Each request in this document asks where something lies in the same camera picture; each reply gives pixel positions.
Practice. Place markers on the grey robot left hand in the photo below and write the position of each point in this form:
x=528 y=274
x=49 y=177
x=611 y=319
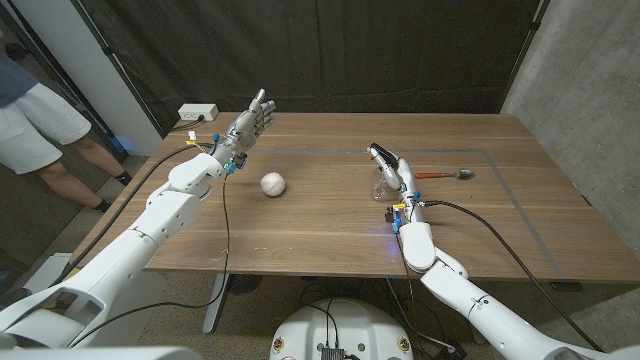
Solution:
x=245 y=130

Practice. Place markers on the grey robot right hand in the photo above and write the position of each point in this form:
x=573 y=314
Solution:
x=405 y=180

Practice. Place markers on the clear spray bottle black pump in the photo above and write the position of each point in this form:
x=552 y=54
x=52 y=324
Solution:
x=382 y=187

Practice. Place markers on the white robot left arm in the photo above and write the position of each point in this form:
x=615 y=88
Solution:
x=135 y=250

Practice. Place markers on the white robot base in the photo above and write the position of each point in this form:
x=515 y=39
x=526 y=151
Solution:
x=342 y=330

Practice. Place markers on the white power strip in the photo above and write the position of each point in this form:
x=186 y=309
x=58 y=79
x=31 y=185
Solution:
x=197 y=111

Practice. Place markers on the white baseball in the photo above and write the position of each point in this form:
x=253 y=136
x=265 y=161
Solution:
x=273 y=184

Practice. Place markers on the black backdrop curtain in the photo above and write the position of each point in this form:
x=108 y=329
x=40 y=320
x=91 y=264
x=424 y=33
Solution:
x=320 y=55

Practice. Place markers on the black backdrop stand pole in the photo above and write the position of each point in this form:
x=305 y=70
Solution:
x=120 y=67
x=525 y=47

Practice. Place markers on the black round floor fan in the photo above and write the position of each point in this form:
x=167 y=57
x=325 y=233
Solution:
x=247 y=284

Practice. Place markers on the white table leg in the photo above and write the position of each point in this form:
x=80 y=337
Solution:
x=215 y=305

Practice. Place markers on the standing person white shorts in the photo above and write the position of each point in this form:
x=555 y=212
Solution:
x=35 y=125

